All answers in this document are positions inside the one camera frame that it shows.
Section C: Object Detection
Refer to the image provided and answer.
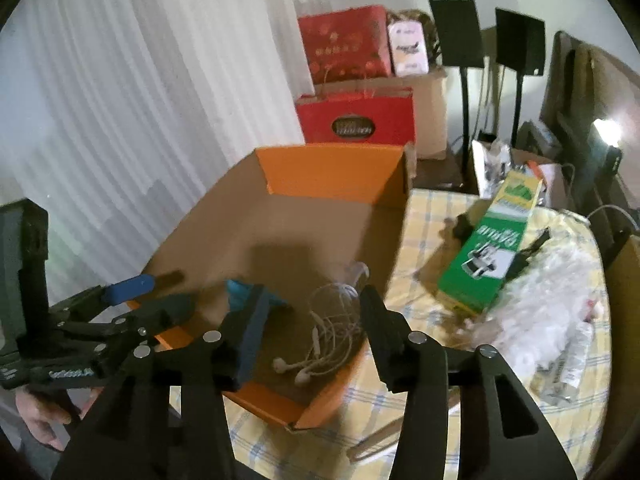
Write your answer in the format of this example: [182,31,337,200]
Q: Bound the brown board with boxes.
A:
[602,230,640,461]

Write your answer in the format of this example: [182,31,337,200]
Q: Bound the white cable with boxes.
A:
[586,204,640,232]

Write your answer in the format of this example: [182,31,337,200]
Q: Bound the black braided cord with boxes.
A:
[515,227,553,273]

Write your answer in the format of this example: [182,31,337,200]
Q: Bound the red gift bag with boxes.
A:
[294,87,417,146]

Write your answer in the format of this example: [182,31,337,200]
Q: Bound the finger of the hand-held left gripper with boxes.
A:
[10,293,197,392]
[49,274,155,330]

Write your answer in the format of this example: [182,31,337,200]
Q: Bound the green yellow carton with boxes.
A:
[437,170,546,317]

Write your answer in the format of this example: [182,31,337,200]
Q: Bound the orange cardboard box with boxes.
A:
[126,142,418,433]

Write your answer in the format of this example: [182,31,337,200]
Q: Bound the large brown cardboard box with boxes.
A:
[312,66,449,160]

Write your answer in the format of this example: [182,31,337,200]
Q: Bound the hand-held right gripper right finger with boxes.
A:
[359,285,578,480]

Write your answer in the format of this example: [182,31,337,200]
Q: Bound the brown flat strip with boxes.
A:
[346,417,406,462]

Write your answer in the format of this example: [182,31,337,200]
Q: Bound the brown wooden headboard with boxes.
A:
[540,30,640,241]

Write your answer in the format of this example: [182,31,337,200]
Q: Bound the yellow checkered bed sheet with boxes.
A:
[220,189,614,480]

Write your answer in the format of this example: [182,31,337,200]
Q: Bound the white wired earphones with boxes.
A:
[271,282,366,387]

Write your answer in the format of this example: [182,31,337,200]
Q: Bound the small open cardboard box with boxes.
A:
[510,147,572,211]

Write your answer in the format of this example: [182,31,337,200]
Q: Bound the person's left hand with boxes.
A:
[15,389,72,453]

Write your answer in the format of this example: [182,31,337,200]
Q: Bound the white fluffy duster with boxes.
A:
[470,232,602,377]

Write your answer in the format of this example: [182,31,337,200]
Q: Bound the black star knob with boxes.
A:
[451,214,474,242]

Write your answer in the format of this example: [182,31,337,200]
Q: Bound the red gift box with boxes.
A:
[297,5,393,86]

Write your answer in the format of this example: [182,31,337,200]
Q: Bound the silver white tube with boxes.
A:
[549,319,597,407]

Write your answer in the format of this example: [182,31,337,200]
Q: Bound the teal blue item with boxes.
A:
[225,279,292,312]

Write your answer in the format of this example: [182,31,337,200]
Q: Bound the silver foil bag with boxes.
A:
[471,139,514,199]

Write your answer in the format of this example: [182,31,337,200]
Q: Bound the pink package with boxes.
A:
[387,21,431,77]

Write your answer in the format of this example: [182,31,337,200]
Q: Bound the dark small box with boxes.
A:
[517,120,562,161]

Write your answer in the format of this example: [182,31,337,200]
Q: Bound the black speaker on stand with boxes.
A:
[429,0,487,192]
[494,7,547,147]

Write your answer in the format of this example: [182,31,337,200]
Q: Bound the small lit lamp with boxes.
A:
[592,117,627,152]

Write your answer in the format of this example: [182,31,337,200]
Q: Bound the clear plastic hook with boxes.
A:
[344,260,372,287]

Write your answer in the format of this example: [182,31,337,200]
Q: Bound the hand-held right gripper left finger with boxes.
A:
[50,283,274,480]

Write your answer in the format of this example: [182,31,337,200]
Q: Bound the white pleated curtain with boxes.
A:
[0,0,321,306]

